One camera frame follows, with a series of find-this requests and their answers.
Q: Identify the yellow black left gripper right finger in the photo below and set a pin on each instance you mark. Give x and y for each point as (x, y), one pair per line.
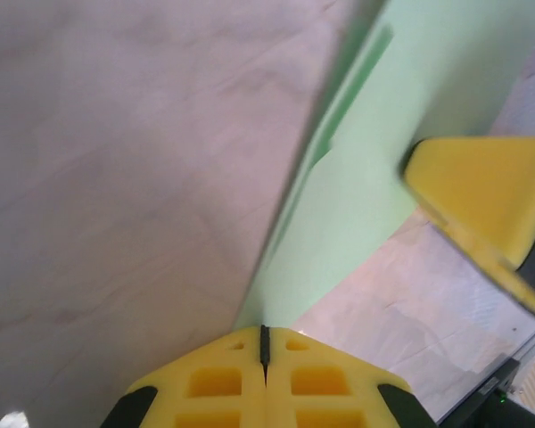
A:
(330, 388)

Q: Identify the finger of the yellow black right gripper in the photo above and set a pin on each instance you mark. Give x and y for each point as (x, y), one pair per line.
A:
(508, 281)
(481, 191)

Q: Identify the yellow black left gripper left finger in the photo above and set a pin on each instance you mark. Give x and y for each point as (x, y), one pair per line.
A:
(214, 388)

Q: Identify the light green paper sheet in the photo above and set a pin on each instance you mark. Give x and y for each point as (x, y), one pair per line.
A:
(365, 187)

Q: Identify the long aluminium base rail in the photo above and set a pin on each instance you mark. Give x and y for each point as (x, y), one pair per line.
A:
(481, 361)

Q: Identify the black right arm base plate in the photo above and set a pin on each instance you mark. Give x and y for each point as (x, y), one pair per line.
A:
(504, 374)

